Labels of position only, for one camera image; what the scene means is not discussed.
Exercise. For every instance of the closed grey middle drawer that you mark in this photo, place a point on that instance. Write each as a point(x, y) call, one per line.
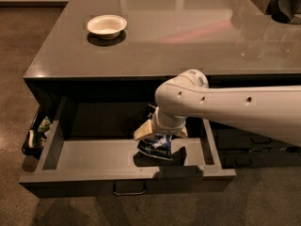
point(235, 139)

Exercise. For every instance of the open grey top drawer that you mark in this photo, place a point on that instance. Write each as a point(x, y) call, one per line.
point(91, 146)

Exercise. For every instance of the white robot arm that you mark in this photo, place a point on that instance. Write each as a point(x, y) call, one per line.
point(273, 112)

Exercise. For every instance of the blue chip bag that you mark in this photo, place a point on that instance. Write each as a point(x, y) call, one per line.
point(159, 145)

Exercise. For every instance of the metal drawer handle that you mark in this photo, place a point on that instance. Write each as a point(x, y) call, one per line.
point(129, 188)

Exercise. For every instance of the grey counter cabinet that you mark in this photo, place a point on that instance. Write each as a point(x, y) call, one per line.
point(231, 42)

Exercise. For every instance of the green snack bag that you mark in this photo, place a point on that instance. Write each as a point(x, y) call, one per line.
point(45, 125)

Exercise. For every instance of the white paper bowl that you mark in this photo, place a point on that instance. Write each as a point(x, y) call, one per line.
point(106, 27)

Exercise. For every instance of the closed grey lower drawer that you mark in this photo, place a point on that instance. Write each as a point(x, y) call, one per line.
point(290, 157)

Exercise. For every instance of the closed grey drawer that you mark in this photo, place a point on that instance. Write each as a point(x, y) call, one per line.
point(290, 157)
point(235, 139)

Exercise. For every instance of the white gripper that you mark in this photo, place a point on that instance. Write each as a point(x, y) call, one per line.
point(168, 129)

